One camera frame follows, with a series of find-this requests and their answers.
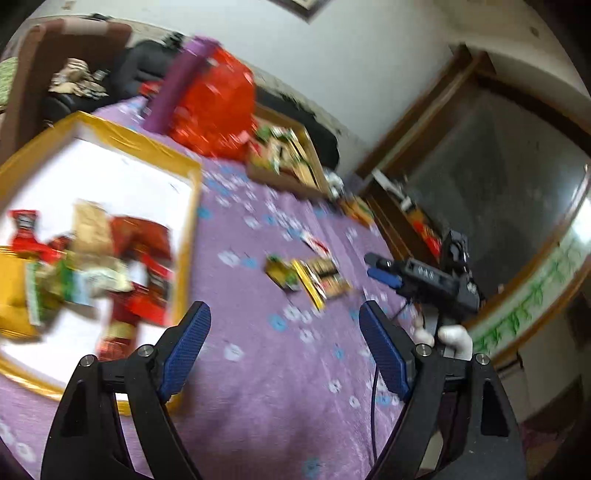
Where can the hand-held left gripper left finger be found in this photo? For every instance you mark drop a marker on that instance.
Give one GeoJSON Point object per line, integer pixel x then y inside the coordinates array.
{"type": "Point", "coordinates": [184, 350]}

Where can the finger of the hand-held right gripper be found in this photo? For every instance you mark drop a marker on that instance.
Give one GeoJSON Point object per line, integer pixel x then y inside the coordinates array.
{"type": "Point", "coordinates": [383, 278]}
{"type": "Point", "coordinates": [381, 261]}

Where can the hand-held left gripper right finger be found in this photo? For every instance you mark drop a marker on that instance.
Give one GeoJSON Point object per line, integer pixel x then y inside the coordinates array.
{"type": "Point", "coordinates": [383, 350]}

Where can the large beige cookie packet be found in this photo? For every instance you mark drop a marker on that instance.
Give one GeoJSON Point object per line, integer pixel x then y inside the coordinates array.
{"type": "Point", "coordinates": [325, 281]}

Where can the red white sachet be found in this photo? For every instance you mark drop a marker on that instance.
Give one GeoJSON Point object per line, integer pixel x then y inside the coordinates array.
{"type": "Point", "coordinates": [316, 244]}

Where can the red gold snack packet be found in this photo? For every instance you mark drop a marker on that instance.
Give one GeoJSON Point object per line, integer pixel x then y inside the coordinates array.
{"type": "Point", "coordinates": [117, 332]}

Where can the black red snack packet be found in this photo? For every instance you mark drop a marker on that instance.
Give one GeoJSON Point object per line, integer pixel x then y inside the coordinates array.
{"type": "Point", "coordinates": [157, 277]}

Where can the dark green snack packet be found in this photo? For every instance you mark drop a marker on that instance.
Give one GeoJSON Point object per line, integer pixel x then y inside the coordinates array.
{"type": "Point", "coordinates": [281, 273]}

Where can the dark red snack packet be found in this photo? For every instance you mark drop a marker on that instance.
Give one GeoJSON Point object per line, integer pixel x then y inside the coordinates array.
{"type": "Point", "coordinates": [143, 237]}

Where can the green white snack packet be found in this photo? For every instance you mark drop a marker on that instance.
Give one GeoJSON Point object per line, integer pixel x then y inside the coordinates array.
{"type": "Point", "coordinates": [51, 286]}

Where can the beige snack packet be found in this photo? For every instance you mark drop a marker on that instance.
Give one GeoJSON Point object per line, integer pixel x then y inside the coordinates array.
{"type": "Point", "coordinates": [92, 226]}

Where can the yellow snack bag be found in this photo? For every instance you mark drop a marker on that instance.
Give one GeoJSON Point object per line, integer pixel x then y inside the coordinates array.
{"type": "Point", "coordinates": [14, 295]}

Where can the yellow box white inside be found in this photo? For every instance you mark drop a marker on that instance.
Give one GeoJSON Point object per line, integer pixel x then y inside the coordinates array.
{"type": "Point", "coordinates": [115, 184]}

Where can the small red snack packet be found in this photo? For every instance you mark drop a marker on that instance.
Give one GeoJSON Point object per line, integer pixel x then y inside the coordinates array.
{"type": "Point", "coordinates": [25, 226]}

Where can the wooden tray of snacks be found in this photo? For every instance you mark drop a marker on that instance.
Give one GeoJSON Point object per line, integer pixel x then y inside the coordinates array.
{"type": "Point", "coordinates": [281, 177]}

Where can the person's right hand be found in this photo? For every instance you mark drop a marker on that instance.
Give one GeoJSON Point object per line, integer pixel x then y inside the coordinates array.
{"type": "Point", "coordinates": [455, 341]}

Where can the yellow orange snack box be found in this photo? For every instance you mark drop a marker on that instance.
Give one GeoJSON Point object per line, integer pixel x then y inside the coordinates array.
{"type": "Point", "coordinates": [358, 210]}

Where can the white device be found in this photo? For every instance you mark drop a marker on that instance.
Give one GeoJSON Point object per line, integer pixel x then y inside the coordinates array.
{"type": "Point", "coordinates": [392, 187]}

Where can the purple floral blanket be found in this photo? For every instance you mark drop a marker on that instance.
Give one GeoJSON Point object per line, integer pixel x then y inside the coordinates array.
{"type": "Point", "coordinates": [277, 369]}

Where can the wooden glass partition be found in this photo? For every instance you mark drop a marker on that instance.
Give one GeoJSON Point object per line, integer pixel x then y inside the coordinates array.
{"type": "Point", "coordinates": [508, 161]}

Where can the pile of assorted snack packets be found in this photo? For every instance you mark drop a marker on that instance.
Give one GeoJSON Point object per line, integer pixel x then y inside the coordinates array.
{"type": "Point", "coordinates": [277, 147]}

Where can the red plastic bag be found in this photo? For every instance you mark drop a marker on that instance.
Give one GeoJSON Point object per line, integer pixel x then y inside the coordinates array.
{"type": "Point", "coordinates": [217, 101]}

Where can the purple tube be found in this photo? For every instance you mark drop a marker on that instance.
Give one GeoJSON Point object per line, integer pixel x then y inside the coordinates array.
{"type": "Point", "coordinates": [173, 87]}

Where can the black leather sofa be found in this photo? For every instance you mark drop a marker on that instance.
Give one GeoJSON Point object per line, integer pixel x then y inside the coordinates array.
{"type": "Point", "coordinates": [138, 64]}

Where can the pile of crumpled paper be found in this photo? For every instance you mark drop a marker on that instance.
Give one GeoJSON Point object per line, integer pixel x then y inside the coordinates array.
{"type": "Point", "coordinates": [78, 78]}

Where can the green patterned cushion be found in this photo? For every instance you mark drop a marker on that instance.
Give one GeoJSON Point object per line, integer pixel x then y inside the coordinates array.
{"type": "Point", "coordinates": [5, 83]}

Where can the brown armchair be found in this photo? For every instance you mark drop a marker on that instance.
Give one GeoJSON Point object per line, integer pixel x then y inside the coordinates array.
{"type": "Point", "coordinates": [27, 69]}

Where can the framed wall painting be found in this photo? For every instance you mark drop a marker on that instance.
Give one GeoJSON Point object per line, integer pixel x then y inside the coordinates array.
{"type": "Point", "coordinates": [304, 4]}

